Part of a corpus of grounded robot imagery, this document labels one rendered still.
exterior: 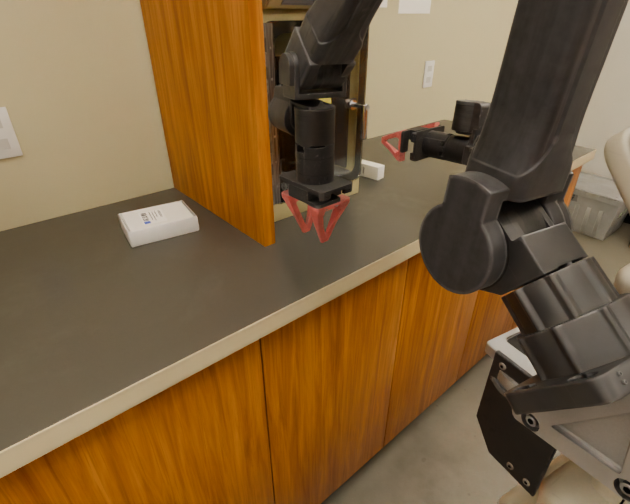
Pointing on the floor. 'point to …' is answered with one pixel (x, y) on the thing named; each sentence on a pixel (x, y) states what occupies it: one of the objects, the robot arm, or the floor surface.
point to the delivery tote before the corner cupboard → (596, 206)
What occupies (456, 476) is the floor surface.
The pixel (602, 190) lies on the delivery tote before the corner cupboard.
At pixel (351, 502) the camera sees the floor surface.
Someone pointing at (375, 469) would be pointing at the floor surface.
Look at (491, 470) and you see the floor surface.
